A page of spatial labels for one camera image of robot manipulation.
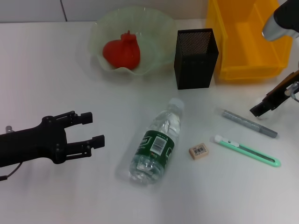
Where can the grey marker pen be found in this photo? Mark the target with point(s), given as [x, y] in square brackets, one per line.
[247, 123]

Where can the clear green-label water bottle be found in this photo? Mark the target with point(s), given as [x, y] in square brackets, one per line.
[156, 140]

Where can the black mesh pen holder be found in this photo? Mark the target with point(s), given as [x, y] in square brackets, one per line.
[196, 65]

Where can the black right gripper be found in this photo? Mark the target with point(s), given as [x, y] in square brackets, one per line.
[283, 93]

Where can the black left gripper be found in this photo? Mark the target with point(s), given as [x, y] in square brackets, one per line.
[42, 142]

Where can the mint green utility knife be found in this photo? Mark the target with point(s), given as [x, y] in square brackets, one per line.
[252, 152]

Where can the green glass fruit plate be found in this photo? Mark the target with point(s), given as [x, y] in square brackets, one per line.
[154, 35]

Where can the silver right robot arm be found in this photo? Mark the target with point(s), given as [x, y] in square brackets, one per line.
[280, 21]

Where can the yellow plastic bin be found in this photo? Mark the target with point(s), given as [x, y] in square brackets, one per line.
[245, 46]

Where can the beige eraser with barcode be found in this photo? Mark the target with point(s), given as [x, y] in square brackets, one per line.
[199, 151]

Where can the red-orange toy fruit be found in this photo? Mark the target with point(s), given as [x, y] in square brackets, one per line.
[122, 53]

